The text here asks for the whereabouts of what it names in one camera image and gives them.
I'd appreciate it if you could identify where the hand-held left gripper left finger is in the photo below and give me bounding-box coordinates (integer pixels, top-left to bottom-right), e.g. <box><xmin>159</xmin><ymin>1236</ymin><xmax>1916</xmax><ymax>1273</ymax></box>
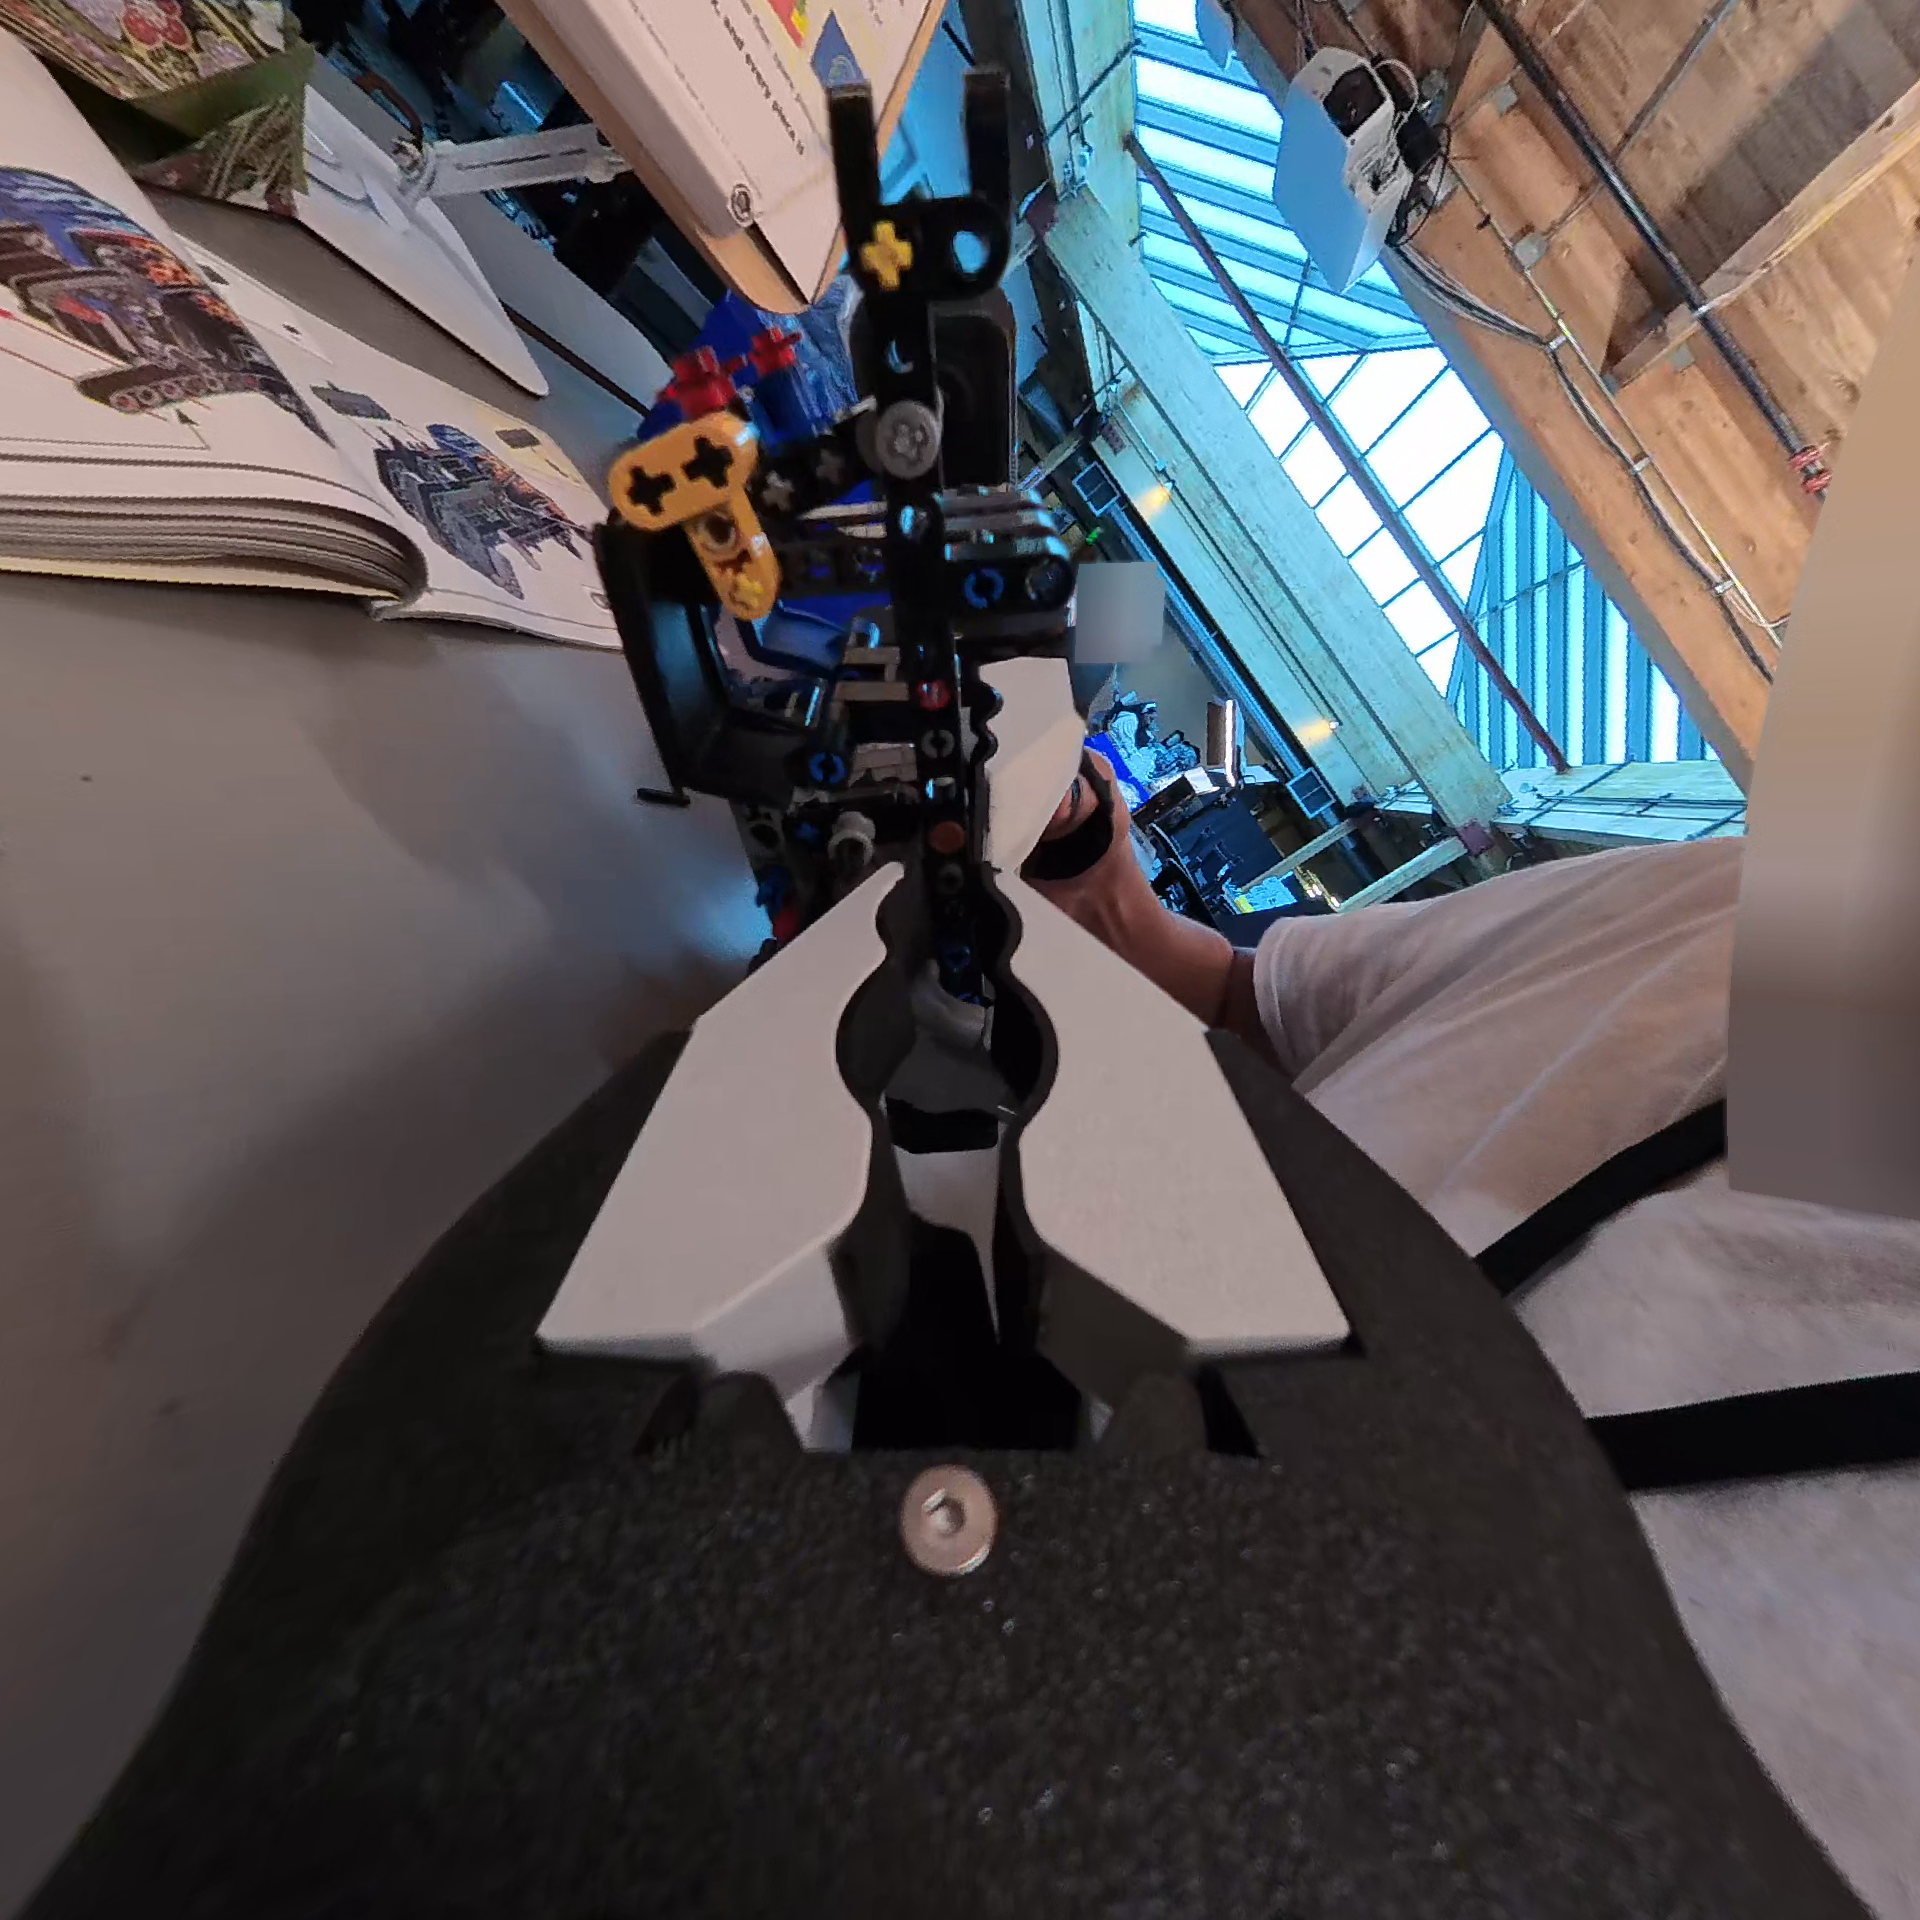
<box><xmin>535</xmin><ymin>863</ymin><xmax>908</xmax><ymax>1454</ymax></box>

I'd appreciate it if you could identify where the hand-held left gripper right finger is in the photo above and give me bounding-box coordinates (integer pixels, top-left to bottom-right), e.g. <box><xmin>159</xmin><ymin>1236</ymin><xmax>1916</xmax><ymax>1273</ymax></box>
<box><xmin>989</xmin><ymin>868</ymin><xmax>1351</xmax><ymax>1451</ymax></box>

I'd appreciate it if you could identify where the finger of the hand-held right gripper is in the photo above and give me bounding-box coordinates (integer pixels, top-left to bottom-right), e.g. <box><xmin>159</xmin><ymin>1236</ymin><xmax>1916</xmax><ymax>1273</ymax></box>
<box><xmin>973</xmin><ymin>657</ymin><xmax>1092</xmax><ymax>884</ymax></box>

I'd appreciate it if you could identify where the lego vehicle model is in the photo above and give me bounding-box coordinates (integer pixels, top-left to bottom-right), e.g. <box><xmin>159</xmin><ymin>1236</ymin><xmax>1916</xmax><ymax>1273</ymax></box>
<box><xmin>597</xmin><ymin>70</ymin><xmax>1078</xmax><ymax>1053</ymax></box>

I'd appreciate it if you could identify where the lego instruction booklet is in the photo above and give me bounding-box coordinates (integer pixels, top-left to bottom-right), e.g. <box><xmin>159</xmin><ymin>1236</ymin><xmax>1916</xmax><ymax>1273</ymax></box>
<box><xmin>0</xmin><ymin>28</ymin><xmax>622</xmax><ymax>652</ymax></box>

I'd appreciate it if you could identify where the person's right hand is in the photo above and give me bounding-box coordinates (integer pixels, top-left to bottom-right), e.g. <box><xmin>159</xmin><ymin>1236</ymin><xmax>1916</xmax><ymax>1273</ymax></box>
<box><xmin>1026</xmin><ymin>752</ymin><xmax>1195</xmax><ymax>981</ymax></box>

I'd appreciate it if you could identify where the skylight window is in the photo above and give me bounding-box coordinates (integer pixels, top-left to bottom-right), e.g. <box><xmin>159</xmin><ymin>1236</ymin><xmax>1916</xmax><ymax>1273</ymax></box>
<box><xmin>1127</xmin><ymin>0</ymin><xmax>1750</xmax><ymax>767</ymax></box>

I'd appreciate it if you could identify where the white sign board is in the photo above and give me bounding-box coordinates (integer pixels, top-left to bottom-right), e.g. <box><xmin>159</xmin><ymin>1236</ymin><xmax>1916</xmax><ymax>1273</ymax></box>
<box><xmin>502</xmin><ymin>0</ymin><xmax>948</xmax><ymax>310</ymax></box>

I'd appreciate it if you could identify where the white sign stand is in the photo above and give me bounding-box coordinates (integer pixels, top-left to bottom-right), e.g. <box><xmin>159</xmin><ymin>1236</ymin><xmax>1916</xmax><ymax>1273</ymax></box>
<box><xmin>289</xmin><ymin>70</ymin><xmax>668</xmax><ymax>408</ymax></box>

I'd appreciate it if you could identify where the patterned folded origami paper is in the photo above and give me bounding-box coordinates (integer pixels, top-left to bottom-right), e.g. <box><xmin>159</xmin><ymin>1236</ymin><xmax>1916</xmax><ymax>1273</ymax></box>
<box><xmin>30</xmin><ymin>0</ymin><xmax>317</xmax><ymax>220</ymax></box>

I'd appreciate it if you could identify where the white ceiling camera unit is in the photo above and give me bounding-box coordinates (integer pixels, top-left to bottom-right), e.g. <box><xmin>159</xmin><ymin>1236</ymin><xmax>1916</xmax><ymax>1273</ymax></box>
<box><xmin>1273</xmin><ymin>47</ymin><xmax>1449</xmax><ymax>293</ymax></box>

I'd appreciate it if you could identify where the black harness strap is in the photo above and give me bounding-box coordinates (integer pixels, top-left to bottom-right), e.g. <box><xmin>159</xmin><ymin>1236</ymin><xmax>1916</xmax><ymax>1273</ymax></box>
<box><xmin>1476</xmin><ymin>1102</ymin><xmax>1920</xmax><ymax>1494</ymax></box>

